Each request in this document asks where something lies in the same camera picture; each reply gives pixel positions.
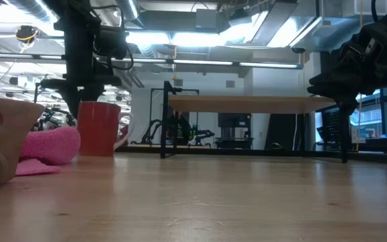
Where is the pink cloth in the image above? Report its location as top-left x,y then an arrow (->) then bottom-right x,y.
0,125 -> 81,177

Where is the black perforated panel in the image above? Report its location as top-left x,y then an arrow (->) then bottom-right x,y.
320,107 -> 343,146

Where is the coiled black and yellow cable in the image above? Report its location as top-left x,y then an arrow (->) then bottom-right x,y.
14,24 -> 40,45

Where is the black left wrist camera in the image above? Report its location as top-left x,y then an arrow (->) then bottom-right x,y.
94,25 -> 129,62

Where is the black background cabinet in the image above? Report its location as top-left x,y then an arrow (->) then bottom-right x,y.
214,112 -> 255,149

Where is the long ceiling light bar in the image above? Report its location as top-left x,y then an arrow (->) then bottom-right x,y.
0,52 -> 304,70

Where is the wooden cup with handle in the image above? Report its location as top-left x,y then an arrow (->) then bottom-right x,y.
0,94 -> 46,187

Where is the black aluminium rig frame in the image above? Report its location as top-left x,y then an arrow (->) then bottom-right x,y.
114,145 -> 387,165

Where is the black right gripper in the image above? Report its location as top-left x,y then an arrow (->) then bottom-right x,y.
307,28 -> 387,108

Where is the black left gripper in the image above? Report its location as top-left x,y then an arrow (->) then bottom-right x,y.
40,36 -> 124,118

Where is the wooden shelf with black frame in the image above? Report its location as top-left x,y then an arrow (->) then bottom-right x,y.
159,80 -> 353,164

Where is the red mug with white handle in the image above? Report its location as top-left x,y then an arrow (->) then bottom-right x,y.
77,101 -> 134,157

